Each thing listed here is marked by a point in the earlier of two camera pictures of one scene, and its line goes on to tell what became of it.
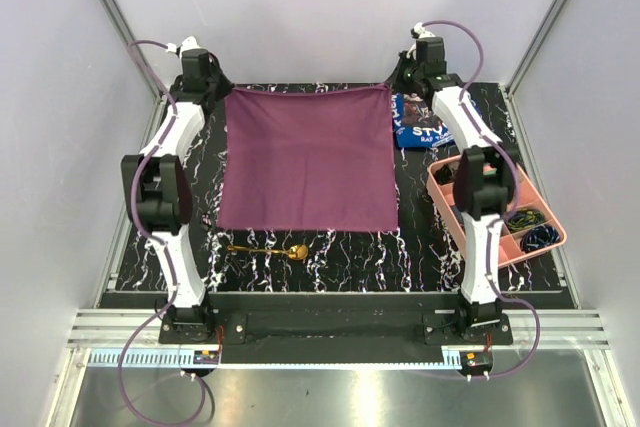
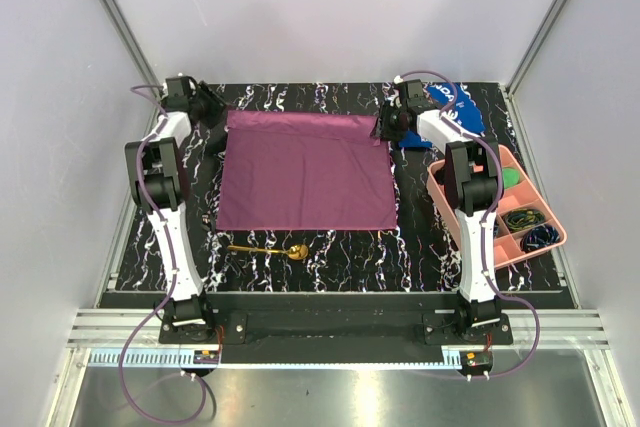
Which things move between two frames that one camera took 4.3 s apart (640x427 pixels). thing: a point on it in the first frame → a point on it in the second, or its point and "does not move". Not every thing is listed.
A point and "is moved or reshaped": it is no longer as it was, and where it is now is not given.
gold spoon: (296, 251) does not move
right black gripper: (394, 82) → (381, 128)
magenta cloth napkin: (309, 159) is moved or reshaped
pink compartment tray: (532, 225) does not move
